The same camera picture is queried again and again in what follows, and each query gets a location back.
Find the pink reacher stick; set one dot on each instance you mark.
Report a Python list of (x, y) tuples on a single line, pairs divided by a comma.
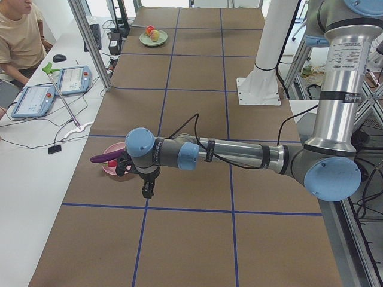
[(78, 127)]

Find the person in beige shirt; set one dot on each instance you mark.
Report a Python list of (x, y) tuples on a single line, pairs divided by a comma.
[(23, 44)]

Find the green plate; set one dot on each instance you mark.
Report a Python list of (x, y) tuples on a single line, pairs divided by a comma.
[(145, 40)]

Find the black keyboard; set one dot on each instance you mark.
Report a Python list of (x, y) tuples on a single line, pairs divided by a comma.
[(95, 30)]

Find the near teach pendant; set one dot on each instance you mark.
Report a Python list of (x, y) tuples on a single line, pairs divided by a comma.
[(34, 102)]

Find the pink plate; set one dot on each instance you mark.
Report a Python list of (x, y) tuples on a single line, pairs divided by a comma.
[(113, 147)]

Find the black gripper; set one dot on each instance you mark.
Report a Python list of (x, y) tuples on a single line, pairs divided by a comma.
[(148, 178)]

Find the aluminium frame post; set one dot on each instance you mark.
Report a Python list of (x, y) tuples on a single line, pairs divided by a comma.
[(85, 31)]

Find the teach pendant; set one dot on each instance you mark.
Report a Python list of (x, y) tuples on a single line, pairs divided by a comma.
[(34, 102), (74, 80)]

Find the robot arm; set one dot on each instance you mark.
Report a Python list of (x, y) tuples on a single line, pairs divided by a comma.
[(324, 164)]

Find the far teach pendant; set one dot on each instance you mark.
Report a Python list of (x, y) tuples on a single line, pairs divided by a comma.
[(74, 80)]

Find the purple eggplant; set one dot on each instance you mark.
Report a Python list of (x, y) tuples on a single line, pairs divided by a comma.
[(106, 156)]

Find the black computer mouse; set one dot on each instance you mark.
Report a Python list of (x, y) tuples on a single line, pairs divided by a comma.
[(59, 58)]

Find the white pedestal column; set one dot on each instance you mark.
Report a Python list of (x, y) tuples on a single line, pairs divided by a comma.
[(260, 87)]

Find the peach fruit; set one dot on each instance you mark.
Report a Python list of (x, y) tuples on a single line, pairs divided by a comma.
[(155, 35)]

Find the red chili pepper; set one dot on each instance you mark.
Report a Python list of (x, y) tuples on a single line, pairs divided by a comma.
[(112, 163)]

